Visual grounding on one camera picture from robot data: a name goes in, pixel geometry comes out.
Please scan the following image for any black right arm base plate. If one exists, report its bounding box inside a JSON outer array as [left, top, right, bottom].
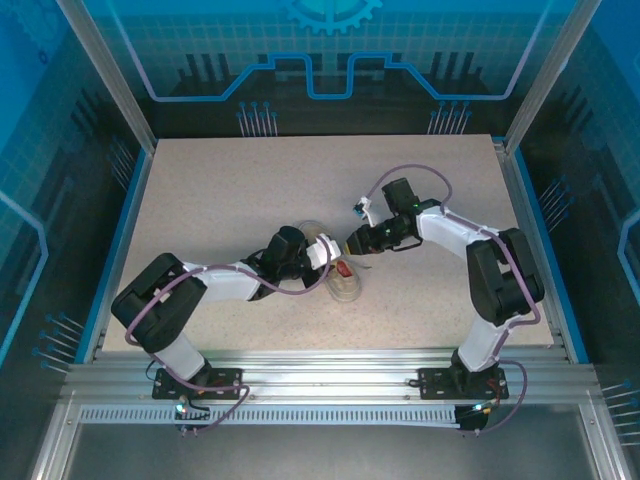
[[417, 367, 510, 401]]

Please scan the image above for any white slotted cable duct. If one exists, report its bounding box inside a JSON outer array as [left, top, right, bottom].
[[78, 404, 464, 427]]

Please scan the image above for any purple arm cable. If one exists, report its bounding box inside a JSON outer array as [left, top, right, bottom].
[[123, 235, 335, 434], [367, 162, 541, 435]]

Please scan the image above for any blue printed back panel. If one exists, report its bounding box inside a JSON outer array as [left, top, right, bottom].
[[79, 0, 581, 139]]

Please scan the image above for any aluminium frame post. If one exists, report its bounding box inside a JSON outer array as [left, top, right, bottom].
[[55, 0, 157, 154], [503, 0, 604, 154]]

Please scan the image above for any grey metal bottom tray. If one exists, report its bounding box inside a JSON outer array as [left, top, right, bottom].
[[62, 422, 601, 480]]

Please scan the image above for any blue printed side panel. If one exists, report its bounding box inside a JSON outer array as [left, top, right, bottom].
[[509, 0, 640, 366], [0, 0, 151, 371]]

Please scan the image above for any small electronics board with LED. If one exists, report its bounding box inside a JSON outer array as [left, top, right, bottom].
[[455, 399, 494, 436], [172, 394, 211, 437]]

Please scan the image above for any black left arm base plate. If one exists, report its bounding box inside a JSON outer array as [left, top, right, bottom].
[[152, 368, 245, 401]]

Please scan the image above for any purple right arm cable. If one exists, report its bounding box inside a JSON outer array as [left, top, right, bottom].
[[367, 162, 541, 435]]

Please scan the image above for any grey canvas shoe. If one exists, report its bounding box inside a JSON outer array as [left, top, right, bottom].
[[297, 219, 365, 304]]

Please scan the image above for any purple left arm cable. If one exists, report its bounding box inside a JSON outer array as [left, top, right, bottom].
[[123, 235, 335, 434]]

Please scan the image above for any aluminium frame rail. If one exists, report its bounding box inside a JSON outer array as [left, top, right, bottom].
[[59, 348, 601, 407]]

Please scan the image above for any aluminium side rail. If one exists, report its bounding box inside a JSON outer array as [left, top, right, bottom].
[[82, 142, 157, 361], [492, 137, 574, 364]]

